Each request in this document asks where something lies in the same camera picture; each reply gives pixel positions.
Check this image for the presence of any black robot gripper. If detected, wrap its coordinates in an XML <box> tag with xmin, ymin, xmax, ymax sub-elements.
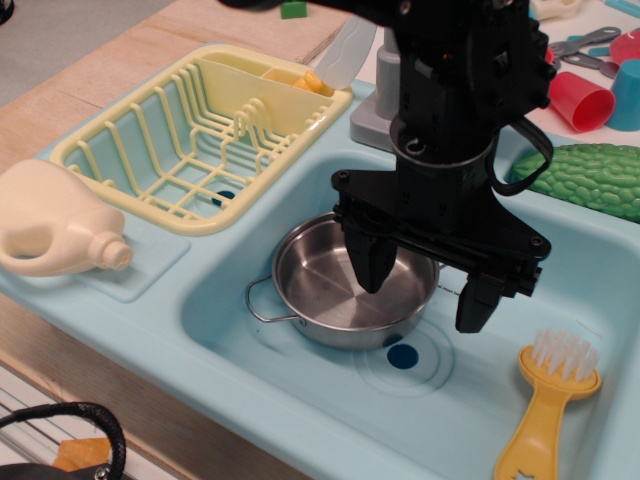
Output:
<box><xmin>331</xmin><ymin>118</ymin><xmax>552</xmax><ymax>334</ymax></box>

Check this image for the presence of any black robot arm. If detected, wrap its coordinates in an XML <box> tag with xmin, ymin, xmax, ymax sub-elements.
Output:
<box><xmin>331</xmin><ymin>1</ymin><xmax>555</xmax><ymax>333</ymax></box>

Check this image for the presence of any small steel pot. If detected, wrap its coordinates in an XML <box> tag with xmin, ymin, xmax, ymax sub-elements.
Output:
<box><xmin>245</xmin><ymin>213</ymin><xmax>440</xmax><ymax>351</ymax></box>

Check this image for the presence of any light blue toy sink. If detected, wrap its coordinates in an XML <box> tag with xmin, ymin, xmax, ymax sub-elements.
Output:
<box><xmin>1</xmin><ymin>116</ymin><xmax>639</xmax><ymax>479</ymax></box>

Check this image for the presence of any yellow toy in rack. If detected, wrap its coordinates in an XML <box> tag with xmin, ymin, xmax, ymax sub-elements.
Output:
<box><xmin>293</xmin><ymin>70</ymin><xmax>335</xmax><ymax>97</ymax></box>

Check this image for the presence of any pale yellow drying rack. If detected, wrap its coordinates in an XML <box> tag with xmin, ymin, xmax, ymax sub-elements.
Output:
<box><xmin>50</xmin><ymin>44</ymin><xmax>353</xmax><ymax>236</ymax></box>

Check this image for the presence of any yellow dish brush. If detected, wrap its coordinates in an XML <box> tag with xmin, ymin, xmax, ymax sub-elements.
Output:
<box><xmin>494</xmin><ymin>328</ymin><xmax>602</xmax><ymax>479</ymax></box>

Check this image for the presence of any grey toy faucet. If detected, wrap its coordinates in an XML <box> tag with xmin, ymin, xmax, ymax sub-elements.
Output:
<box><xmin>350</xmin><ymin>30</ymin><xmax>400</xmax><ymax>153</ymax></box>

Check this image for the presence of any green bumpy toy gourd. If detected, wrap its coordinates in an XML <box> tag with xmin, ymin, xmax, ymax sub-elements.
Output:
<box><xmin>530</xmin><ymin>143</ymin><xmax>639</xmax><ymax>223</ymax></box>

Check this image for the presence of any translucent white plastic knife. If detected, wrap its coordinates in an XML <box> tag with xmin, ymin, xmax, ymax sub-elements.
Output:
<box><xmin>313</xmin><ymin>15</ymin><xmax>377</xmax><ymax>90</ymax></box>

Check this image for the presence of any red plastic cup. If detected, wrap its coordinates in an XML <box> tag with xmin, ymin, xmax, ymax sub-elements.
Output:
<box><xmin>549</xmin><ymin>72</ymin><xmax>616</xmax><ymax>133</ymax></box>

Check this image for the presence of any teal plastic cup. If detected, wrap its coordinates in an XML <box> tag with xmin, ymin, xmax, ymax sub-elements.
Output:
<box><xmin>606</xmin><ymin>59</ymin><xmax>640</xmax><ymax>132</ymax></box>

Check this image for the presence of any grey toy utensil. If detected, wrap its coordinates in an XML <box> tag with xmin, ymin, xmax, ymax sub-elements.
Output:
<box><xmin>549</xmin><ymin>27</ymin><xmax>622</xmax><ymax>79</ymax></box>

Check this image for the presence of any cream toy top right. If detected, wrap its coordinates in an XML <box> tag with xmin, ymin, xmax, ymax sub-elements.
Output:
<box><xmin>529</xmin><ymin>0</ymin><xmax>584</xmax><ymax>21</ymax></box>

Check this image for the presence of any green toy block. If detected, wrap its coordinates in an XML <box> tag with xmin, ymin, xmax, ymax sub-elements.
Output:
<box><xmin>280</xmin><ymin>0</ymin><xmax>308</xmax><ymax>20</ymax></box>

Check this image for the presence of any cream plastic detergent jug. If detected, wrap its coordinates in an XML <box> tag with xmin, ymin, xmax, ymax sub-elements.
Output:
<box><xmin>1</xmin><ymin>159</ymin><xmax>133</xmax><ymax>277</ymax></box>

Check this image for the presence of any orange sponge piece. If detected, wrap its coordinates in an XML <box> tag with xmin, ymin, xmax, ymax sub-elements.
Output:
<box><xmin>52</xmin><ymin>437</ymin><xmax>111</xmax><ymax>472</ymax></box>

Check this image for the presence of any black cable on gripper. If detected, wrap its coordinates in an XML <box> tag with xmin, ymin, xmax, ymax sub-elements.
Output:
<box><xmin>485</xmin><ymin>115</ymin><xmax>556</xmax><ymax>196</ymax></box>

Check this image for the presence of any black braided cable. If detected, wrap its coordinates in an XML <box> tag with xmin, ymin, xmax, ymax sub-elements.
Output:
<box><xmin>0</xmin><ymin>401</ymin><xmax>127</xmax><ymax>480</ymax></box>

